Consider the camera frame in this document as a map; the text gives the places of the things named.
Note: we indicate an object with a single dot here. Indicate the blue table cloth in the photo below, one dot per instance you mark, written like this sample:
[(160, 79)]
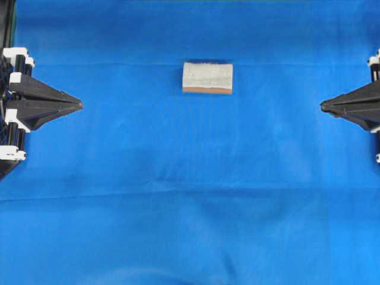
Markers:
[(150, 185)]

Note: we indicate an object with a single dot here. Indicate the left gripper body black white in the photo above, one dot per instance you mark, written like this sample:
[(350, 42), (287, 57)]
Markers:
[(15, 63)]

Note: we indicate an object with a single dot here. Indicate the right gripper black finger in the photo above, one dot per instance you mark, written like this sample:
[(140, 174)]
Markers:
[(364, 121), (366, 97)]

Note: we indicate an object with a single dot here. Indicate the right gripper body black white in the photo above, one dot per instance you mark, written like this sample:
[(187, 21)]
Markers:
[(373, 63)]

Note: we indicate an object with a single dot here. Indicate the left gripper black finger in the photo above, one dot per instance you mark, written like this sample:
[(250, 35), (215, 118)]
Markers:
[(28, 86), (30, 116)]

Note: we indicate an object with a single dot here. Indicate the grey and orange sponge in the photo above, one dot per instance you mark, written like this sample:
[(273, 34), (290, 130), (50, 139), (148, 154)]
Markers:
[(210, 78)]

